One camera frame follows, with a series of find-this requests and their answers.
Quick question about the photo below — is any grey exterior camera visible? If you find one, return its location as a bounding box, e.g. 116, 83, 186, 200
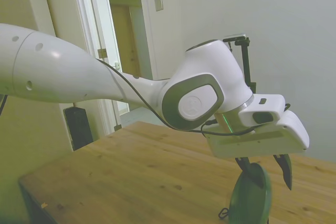
222, 33, 248, 42

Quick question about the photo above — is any black camera stand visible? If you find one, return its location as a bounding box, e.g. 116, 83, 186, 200
234, 38, 257, 95

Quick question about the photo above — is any dark green plate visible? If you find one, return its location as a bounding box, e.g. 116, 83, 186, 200
229, 163, 273, 224

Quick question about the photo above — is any white door frame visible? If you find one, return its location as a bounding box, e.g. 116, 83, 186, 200
70, 0, 165, 137

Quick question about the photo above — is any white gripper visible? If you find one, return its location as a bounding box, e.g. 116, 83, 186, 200
205, 110, 310, 191

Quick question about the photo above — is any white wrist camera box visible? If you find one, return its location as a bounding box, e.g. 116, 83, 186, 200
238, 93, 286, 131

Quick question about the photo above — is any brown wooden hallway door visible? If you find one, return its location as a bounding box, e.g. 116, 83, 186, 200
110, 4, 143, 78

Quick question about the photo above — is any black box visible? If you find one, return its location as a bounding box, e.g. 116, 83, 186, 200
64, 106, 95, 152

